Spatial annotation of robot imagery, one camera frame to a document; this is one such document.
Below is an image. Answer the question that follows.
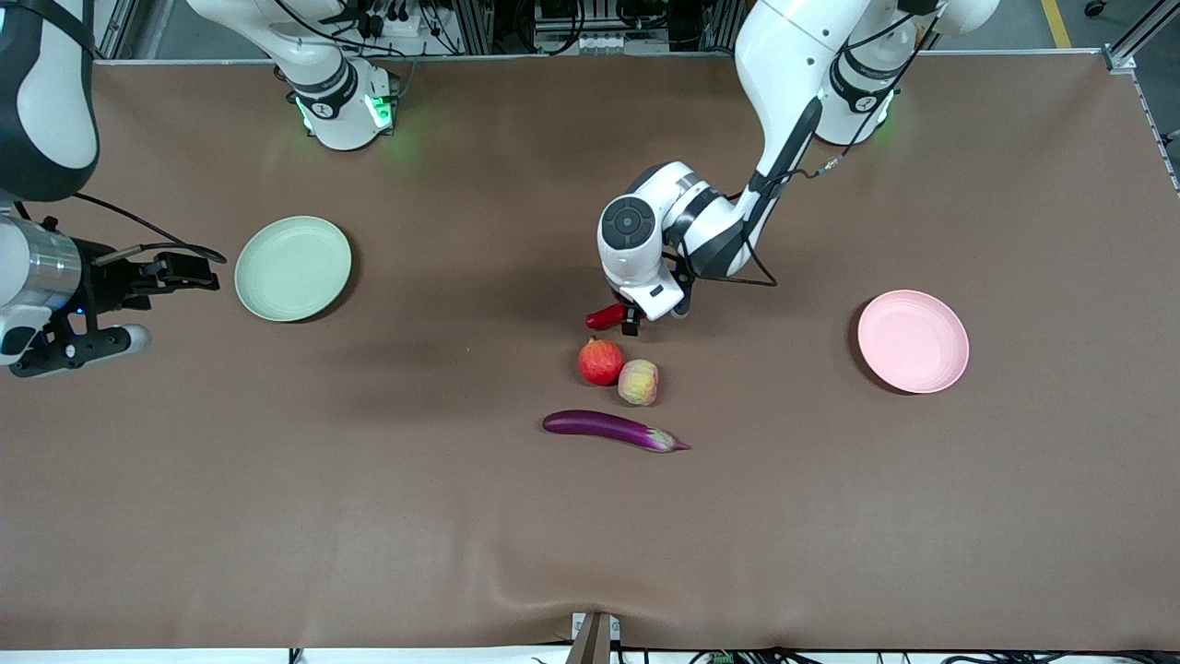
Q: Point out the red round fruit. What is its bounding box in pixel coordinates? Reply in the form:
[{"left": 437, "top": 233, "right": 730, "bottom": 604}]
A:
[{"left": 578, "top": 336, "right": 625, "bottom": 386}]

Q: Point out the yellow pink apple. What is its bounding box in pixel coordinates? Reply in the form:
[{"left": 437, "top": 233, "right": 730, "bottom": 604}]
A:
[{"left": 618, "top": 359, "right": 660, "bottom": 407}]

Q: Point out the purple eggplant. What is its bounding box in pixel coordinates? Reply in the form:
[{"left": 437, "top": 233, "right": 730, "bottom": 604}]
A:
[{"left": 542, "top": 409, "right": 691, "bottom": 454}]

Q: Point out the light green plate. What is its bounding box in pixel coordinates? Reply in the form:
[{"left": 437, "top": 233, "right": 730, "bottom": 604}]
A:
[{"left": 234, "top": 216, "right": 353, "bottom": 323}]

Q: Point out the brown table cloth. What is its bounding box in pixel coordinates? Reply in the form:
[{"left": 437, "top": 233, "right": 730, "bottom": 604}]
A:
[{"left": 0, "top": 53, "right": 1180, "bottom": 652}]

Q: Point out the pink plate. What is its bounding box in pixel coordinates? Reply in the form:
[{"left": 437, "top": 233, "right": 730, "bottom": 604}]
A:
[{"left": 857, "top": 290, "right": 971, "bottom": 395}]

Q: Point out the rack with electronics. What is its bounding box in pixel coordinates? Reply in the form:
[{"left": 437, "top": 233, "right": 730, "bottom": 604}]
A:
[{"left": 433, "top": 0, "right": 738, "bottom": 56}]

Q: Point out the white power strip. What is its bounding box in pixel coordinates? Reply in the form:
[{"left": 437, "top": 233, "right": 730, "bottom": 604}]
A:
[{"left": 355, "top": 7, "right": 434, "bottom": 42}]

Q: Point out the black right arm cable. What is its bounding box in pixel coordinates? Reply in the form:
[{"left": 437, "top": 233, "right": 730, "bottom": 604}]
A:
[{"left": 72, "top": 192, "right": 229, "bottom": 267}]

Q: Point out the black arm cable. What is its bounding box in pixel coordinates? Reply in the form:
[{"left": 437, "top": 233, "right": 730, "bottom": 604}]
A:
[
  {"left": 687, "top": 9, "right": 943, "bottom": 289},
  {"left": 72, "top": 192, "right": 229, "bottom": 267}
]

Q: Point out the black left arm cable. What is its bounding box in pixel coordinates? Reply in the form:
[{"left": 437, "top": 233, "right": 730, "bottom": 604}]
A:
[{"left": 687, "top": 9, "right": 943, "bottom": 289}]

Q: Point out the metal camera bracket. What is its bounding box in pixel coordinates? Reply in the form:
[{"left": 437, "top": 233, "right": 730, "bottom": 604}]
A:
[{"left": 570, "top": 611, "right": 621, "bottom": 664}]

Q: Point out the aluminium frame post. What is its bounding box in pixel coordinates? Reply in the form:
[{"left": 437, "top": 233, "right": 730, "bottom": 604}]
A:
[{"left": 1102, "top": 0, "right": 1180, "bottom": 77}]

